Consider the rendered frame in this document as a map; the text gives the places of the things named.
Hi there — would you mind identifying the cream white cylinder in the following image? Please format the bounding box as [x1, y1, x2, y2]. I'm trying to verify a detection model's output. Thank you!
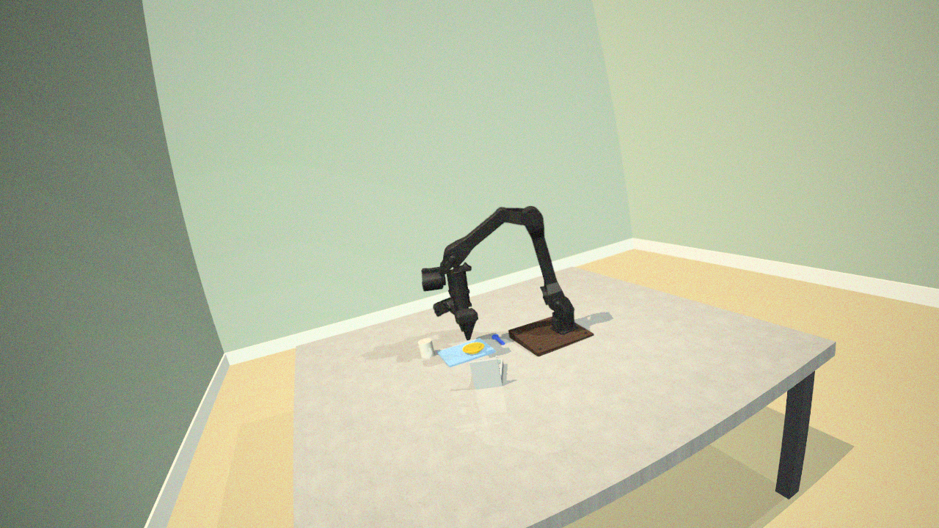
[418, 339, 435, 359]

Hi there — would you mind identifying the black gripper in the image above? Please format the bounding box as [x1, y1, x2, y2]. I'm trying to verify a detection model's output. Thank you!
[448, 285, 478, 340]

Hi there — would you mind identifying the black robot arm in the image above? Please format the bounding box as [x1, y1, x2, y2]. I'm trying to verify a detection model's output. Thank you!
[421, 206, 578, 335]

